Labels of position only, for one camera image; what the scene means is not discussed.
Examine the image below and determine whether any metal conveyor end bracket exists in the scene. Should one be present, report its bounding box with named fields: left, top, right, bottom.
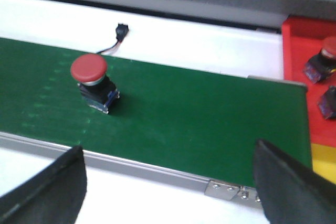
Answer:
left=204, top=180, right=240, bottom=201

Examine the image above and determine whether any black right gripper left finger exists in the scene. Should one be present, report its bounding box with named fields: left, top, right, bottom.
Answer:
left=1, top=145, right=87, bottom=223

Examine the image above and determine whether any green conveyor belt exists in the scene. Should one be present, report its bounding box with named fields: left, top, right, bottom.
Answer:
left=1, top=38, right=312, bottom=186

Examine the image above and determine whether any red mushroom push button switch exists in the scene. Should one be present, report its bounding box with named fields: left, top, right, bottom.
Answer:
left=303, top=36, right=335, bottom=83

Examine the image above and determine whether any black connector with wires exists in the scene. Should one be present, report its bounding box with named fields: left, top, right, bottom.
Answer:
left=97, top=23, right=129, bottom=54

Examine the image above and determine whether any yellow plastic tray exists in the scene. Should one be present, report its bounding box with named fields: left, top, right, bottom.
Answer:
left=311, top=144, right=335, bottom=183

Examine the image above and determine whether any white cabinet panel under slab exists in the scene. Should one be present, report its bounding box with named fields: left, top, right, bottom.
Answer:
left=0, top=0, right=289, bottom=30

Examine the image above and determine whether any red plastic tray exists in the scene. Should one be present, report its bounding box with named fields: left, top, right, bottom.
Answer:
left=281, top=16, right=335, bottom=147

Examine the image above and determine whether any aluminium conveyor side rail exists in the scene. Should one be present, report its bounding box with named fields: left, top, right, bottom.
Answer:
left=0, top=131, right=263, bottom=209

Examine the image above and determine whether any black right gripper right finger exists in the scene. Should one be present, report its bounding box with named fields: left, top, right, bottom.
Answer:
left=253, top=140, right=335, bottom=223

